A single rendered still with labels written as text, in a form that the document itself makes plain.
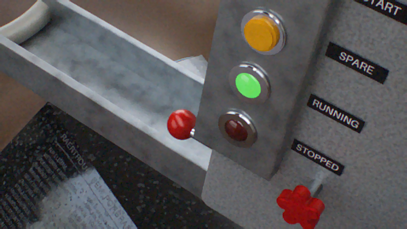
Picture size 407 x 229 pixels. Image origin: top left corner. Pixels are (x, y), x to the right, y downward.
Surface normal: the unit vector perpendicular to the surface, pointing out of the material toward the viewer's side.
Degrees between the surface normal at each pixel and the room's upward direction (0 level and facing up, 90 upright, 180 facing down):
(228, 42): 90
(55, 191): 45
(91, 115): 90
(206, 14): 0
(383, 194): 90
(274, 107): 90
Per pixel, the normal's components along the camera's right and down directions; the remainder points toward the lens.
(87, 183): -0.47, -0.27
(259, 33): -0.54, 0.54
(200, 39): 0.14, -0.70
